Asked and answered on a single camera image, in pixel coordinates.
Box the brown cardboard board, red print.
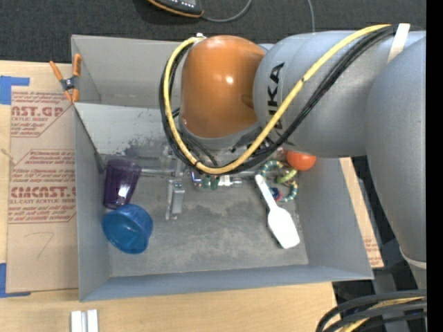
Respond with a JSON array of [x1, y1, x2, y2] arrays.
[[0, 59, 386, 295]]

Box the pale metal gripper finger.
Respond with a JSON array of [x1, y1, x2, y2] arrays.
[[165, 180, 186, 221], [140, 167, 180, 179]]

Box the multicoloured bead ring toy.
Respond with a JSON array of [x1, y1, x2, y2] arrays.
[[260, 160, 300, 204]]

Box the grey metal bin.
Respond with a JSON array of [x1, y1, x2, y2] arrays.
[[71, 35, 375, 303]]

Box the orange ball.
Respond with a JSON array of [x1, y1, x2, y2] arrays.
[[285, 149, 318, 172]]

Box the purple plastic cup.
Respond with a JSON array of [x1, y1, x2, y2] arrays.
[[102, 158, 143, 210]]

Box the blue plastic cup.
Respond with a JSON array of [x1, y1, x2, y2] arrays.
[[101, 203, 154, 255]]

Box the white plastic scoop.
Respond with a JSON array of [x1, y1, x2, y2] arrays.
[[254, 173, 301, 250]]

